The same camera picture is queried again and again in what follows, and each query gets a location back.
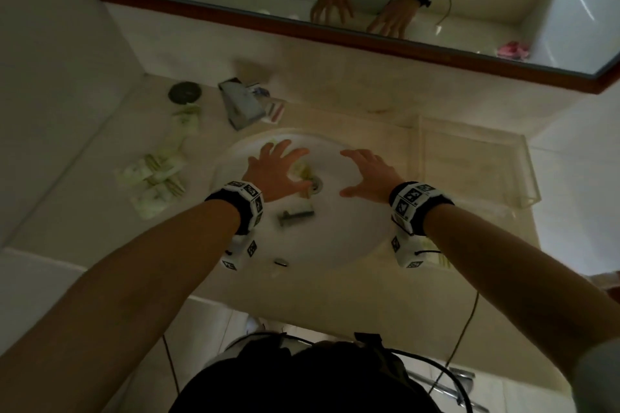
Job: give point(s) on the person's left middle finger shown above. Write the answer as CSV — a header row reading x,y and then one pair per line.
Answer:
x,y
282,150

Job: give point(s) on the white round sink basin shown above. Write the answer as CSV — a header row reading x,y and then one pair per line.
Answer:
x,y
348,233

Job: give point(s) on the person's right thumb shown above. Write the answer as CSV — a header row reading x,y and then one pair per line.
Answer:
x,y
350,191

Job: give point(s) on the dark round dish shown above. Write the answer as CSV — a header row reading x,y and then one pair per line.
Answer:
x,y
184,92

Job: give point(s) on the left wrist marker tracker band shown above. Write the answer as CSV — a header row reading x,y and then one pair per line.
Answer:
x,y
244,204

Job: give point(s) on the right wrist marker tracker band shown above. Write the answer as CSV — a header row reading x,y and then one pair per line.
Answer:
x,y
411,207

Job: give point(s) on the silver amenity box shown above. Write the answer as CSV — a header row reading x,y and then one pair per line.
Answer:
x,y
240,103

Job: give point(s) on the person's left thumb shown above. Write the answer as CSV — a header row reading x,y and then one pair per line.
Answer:
x,y
301,184

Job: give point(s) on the pile of pale green packets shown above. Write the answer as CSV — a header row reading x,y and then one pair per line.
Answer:
x,y
155,175

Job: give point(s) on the chrome rail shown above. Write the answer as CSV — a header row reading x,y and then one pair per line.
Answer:
x,y
460,379

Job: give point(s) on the wrist marker tracker band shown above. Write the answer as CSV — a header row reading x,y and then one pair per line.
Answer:
x,y
244,204
411,207

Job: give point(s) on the person's right forearm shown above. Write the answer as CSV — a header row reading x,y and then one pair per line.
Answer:
x,y
513,282

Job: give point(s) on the person's left hand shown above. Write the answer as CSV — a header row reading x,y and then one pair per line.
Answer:
x,y
271,175

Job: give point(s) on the small red white packet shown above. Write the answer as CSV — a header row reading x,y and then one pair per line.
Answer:
x,y
276,111

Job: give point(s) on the person's left forearm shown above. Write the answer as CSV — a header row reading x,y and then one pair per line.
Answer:
x,y
126,291

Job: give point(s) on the small dark sink overflow cap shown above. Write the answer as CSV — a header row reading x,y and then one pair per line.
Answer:
x,y
281,262

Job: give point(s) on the chrome sink drain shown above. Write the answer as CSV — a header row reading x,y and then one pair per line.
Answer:
x,y
316,184

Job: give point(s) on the clear acrylic tray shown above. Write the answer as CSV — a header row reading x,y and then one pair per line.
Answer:
x,y
477,156

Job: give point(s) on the person's right hand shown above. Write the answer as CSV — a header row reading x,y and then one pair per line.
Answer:
x,y
378,178

